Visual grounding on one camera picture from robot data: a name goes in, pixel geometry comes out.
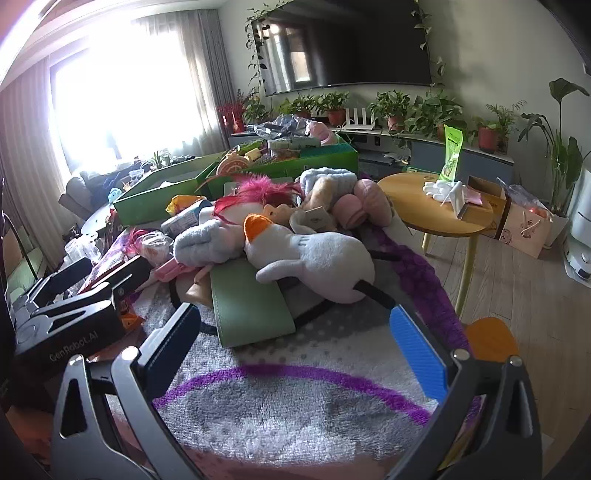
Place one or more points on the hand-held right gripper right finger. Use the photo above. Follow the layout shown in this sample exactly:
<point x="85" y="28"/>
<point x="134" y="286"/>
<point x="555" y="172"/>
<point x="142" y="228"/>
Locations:
<point x="415" y="350"/>

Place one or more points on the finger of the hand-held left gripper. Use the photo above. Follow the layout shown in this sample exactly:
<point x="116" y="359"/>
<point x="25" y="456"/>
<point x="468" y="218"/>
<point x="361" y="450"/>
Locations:
<point x="134" y="274"/>
<point x="64" y="281"/>

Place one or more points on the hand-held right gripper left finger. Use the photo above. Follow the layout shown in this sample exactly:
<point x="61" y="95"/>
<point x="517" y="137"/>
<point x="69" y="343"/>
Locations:
<point x="173" y="341"/>

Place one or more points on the green cardboard box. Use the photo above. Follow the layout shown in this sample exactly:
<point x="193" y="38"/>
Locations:
<point x="138" y="207"/>
<point x="332" y="159"/>

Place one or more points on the blue white bag roll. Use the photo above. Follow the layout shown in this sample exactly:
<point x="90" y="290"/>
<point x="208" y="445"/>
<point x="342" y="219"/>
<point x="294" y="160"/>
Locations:
<point x="184" y="222"/>

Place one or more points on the white duck plush toy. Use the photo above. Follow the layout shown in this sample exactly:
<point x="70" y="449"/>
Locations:
<point x="323" y="263"/>

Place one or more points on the pink ribbed plush toy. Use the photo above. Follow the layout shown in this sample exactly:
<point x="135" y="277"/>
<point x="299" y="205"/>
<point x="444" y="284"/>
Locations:
<point x="369" y="198"/>

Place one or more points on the red patterned box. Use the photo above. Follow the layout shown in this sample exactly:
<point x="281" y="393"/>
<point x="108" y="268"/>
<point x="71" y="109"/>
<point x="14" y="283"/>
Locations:
<point x="106" y="267"/>

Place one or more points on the white plastic bag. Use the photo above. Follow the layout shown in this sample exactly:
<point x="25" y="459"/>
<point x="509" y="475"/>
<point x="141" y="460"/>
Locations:
<point x="154" y="247"/>

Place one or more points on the pink plastic toy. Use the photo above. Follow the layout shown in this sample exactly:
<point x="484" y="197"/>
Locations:
<point x="168" y="270"/>

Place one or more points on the green sofa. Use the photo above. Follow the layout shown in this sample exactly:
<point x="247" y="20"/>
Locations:
<point x="25" y="281"/>

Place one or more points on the orange stool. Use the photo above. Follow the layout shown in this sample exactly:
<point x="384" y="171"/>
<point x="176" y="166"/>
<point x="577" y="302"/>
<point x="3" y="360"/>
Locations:
<point x="489" y="337"/>

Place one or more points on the grey-blue plush toy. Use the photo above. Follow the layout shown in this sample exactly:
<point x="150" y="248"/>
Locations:
<point x="203" y="244"/>

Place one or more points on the grey sofa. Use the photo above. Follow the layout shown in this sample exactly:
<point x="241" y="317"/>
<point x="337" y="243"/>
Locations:
<point x="76" y="191"/>

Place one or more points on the pile of clothes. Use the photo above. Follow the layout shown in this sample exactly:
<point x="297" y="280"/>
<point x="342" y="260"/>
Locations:
<point x="111" y="180"/>

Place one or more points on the beige curtain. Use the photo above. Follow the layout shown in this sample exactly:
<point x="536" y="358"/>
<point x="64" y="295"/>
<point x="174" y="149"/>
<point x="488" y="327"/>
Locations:
<point x="23" y="152"/>

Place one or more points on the yellow round table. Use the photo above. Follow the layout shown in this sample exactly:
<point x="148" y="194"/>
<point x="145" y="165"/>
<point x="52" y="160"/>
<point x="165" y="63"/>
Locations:
<point x="415" y="212"/>

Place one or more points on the round orange swirl toy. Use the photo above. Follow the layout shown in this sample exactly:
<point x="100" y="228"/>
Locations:
<point x="233" y="166"/>

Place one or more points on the pink-haired doll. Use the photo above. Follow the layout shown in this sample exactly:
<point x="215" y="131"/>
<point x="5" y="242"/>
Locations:
<point x="263" y="194"/>

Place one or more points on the brown cardboard box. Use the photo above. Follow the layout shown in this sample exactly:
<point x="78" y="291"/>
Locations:
<point x="489" y="207"/>

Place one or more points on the white gloves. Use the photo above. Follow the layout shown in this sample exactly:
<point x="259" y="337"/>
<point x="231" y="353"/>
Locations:
<point x="438" y="190"/>

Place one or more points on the white paper bag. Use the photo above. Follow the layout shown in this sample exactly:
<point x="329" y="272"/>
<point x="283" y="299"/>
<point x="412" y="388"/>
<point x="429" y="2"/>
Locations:
<point x="526" y="230"/>

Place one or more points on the window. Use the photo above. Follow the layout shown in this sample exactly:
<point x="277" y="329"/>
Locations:
<point x="120" y="92"/>

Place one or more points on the beige plush toy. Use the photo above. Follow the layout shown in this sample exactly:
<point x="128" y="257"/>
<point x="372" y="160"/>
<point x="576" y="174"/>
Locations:
<point x="318" y="194"/>

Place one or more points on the red flower decoration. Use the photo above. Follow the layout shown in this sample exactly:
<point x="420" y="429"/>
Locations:
<point x="231" y="110"/>

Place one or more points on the light blue fluffy plush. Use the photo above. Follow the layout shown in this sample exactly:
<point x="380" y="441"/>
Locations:
<point x="332" y="176"/>

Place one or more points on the grey television console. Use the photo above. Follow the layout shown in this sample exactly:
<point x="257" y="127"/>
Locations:
<point x="480" y="164"/>

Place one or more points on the green standing bag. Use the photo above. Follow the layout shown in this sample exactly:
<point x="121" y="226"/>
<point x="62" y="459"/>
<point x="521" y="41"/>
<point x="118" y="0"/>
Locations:
<point x="451" y="152"/>

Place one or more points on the green potted plant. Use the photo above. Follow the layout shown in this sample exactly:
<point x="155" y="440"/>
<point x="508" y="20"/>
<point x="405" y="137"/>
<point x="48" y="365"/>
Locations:
<point x="333" y="106"/>
<point x="256" y="108"/>
<point x="434" y="115"/>
<point x="302" y="106"/>
<point x="392" y="108"/>
<point x="491" y="131"/>

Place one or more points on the grey curtain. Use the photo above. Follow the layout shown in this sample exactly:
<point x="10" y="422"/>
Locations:
<point x="203" y="78"/>

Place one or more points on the white robot vacuum dock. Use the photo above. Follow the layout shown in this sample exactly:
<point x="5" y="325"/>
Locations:
<point x="579" y="221"/>

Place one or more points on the pink white plush toy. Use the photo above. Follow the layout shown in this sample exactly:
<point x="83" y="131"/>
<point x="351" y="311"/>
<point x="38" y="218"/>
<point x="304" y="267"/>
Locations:
<point x="321" y="131"/>

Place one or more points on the white router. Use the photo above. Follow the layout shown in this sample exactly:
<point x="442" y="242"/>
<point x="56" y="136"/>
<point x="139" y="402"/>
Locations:
<point x="359" y="119"/>

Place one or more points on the tall leafy potted plant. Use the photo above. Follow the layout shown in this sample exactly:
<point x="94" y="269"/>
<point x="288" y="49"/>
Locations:
<point x="563" y="157"/>

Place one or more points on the hanging vine plant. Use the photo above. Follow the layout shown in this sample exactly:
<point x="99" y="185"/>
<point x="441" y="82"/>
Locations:
<point x="434" y="64"/>
<point x="256" y="50"/>

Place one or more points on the black television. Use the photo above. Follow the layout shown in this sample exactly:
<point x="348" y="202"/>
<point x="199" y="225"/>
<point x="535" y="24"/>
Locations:
<point x="351" y="41"/>

